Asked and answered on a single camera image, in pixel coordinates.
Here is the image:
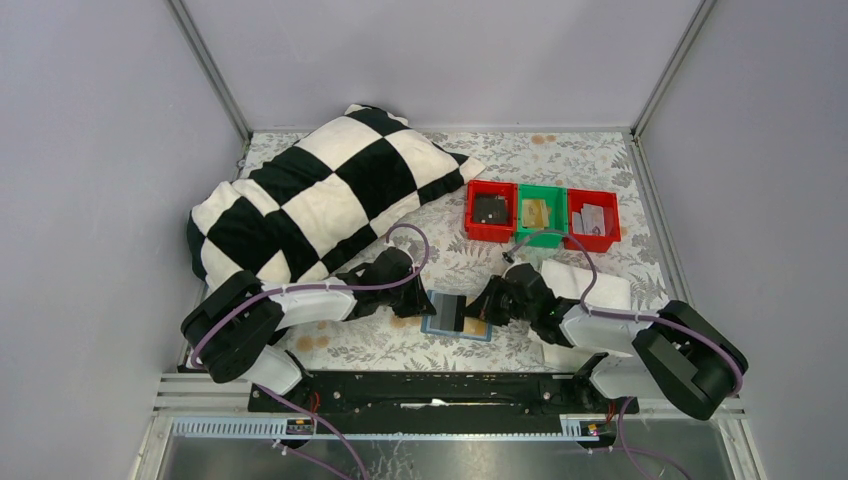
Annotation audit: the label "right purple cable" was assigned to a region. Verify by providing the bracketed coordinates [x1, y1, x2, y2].
[501, 228, 749, 399]

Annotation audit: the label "white cards in bin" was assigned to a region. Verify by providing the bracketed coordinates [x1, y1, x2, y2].
[572, 204, 607, 236]

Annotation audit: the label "blue card holder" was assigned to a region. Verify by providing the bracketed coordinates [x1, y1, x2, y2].
[420, 290, 492, 342]

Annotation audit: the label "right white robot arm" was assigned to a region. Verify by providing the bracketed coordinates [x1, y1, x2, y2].
[465, 260, 749, 420]

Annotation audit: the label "white folded towel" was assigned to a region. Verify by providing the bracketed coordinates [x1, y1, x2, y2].
[528, 259, 635, 372]

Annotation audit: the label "purple cable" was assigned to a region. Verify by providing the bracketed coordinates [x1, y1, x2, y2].
[501, 228, 749, 399]
[188, 223, 432, 369]

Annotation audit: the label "black cards in bin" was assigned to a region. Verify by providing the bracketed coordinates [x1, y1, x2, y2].
[471, 194, 510, 225]

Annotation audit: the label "black white checkered pillow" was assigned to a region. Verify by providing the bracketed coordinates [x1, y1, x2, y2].
[186, 104, 485, 289]

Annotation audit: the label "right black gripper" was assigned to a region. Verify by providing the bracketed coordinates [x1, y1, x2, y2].
[462, 275, 535, 327]

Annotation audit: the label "right red plastic bin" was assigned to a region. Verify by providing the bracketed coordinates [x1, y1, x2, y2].
[567, 189, 622, 253]

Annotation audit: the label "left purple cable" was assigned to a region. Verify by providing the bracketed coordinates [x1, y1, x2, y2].
[188, 223, 432, 369]

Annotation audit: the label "green plastic bin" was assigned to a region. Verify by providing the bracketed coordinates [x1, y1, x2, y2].
[514, 184, 568, 242]

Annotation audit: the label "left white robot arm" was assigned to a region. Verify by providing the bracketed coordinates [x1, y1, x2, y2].
[180, 247, 436, 411]

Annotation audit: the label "black credit card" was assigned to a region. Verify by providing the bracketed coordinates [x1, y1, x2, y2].
[429, 293, 466, 333]

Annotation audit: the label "floral table cloth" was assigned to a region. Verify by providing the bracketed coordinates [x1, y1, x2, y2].
[278, 132, 671, 372]

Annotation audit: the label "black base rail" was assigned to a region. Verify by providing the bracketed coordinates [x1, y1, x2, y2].
[284, 370, 639, 436]

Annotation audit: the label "red plastic bin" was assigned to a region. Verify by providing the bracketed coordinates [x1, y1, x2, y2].
[464, 180, 518, 243]
[567, 189, 622, 253]

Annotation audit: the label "left red plastic bin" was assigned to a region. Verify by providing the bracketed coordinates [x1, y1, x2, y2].
[464, 180, 518, 243]

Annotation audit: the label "grey slotted cable duct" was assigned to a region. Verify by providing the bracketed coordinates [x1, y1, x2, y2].
[172, 415, 617, 443]

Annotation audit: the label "gold cards in bin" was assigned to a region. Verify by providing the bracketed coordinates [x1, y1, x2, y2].
[521, 198, 551, 229]

